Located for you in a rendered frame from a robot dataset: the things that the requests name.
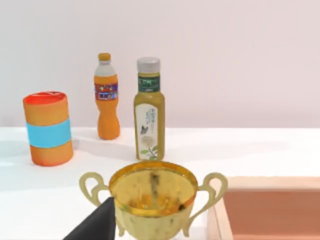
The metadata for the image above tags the orange soda bottle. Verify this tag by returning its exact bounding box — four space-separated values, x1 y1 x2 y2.
93 52 121 141

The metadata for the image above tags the gold trophy cup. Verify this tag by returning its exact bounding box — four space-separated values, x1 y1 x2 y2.
79 160 229 240

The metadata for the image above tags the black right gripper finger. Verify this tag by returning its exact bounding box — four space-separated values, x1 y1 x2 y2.
62 196 116 240

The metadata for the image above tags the shallow salmon-coloured box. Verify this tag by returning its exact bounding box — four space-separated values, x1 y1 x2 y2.
206 176 320 240

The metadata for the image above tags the orange can with blue band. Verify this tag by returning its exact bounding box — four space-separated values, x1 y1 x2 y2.
22 91 74 167

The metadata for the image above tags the green tea bottle grey cap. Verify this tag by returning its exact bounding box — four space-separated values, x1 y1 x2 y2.
133 56 166 161

